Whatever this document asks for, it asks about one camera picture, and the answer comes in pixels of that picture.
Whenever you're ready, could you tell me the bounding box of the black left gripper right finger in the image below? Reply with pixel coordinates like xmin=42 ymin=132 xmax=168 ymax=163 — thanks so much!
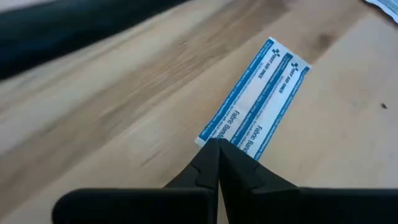
xmin=219 ymin=138 xmax=398 ymax=224

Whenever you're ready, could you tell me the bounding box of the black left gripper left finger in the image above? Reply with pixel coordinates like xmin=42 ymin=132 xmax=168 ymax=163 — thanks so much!
xmin=52 ymin=138 xmax=220 ymax=224

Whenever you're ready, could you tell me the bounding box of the two-strip blue fabric bandage packet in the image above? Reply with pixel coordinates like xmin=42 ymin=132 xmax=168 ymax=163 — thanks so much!
xmin=194 ymin=36 xmax=313 ymax=162

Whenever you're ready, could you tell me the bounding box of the black aluminium table frame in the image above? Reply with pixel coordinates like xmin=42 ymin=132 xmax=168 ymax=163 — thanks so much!
xmin=0 ymin=0 xmax=190 ymax=82

